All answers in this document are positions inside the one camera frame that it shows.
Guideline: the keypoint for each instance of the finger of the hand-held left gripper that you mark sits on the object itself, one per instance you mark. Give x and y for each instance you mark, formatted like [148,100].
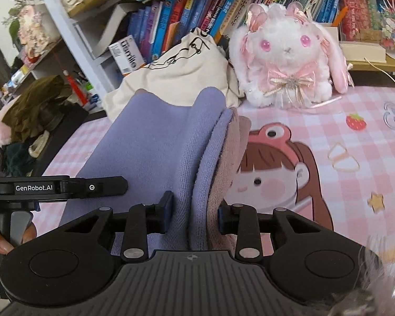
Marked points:
[98,187]

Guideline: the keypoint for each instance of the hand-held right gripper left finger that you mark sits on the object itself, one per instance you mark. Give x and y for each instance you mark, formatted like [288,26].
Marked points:
[166,205]

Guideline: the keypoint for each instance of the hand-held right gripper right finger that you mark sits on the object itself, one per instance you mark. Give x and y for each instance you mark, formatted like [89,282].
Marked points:
[222,219]

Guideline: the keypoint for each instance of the purple and brown sweater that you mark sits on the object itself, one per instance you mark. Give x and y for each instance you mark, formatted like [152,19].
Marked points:
[151,144]

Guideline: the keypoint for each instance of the large pink plush toy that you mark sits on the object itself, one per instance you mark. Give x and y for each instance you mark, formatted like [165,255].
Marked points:
[0,128]

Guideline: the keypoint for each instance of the red hanging tassel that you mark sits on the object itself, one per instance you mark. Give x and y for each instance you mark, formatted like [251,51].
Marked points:
[75,87]

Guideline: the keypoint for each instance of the white printed box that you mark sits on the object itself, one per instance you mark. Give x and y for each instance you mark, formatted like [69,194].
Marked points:
[125,56]

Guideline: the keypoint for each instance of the pink checked printed blanket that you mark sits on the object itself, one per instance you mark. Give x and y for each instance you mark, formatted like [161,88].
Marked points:
[349,144]

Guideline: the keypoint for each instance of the person's fluffy grey sleeve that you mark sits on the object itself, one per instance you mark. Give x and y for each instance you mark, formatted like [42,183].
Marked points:
[378,276]

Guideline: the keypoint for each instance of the pink floral ornament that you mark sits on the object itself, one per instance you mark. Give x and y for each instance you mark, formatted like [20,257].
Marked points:
[31,23]

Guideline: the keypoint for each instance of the white pink bunny plush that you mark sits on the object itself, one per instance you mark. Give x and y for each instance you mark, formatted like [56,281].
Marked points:
[283,46]

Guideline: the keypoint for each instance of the wooden bookshelf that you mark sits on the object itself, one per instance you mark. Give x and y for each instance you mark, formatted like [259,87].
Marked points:
[102,0]

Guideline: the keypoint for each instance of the row of colourful books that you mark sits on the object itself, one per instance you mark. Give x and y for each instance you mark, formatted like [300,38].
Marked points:
[197,10]

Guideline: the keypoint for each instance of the white flat box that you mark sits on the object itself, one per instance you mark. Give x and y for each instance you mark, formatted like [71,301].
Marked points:
[362,52]

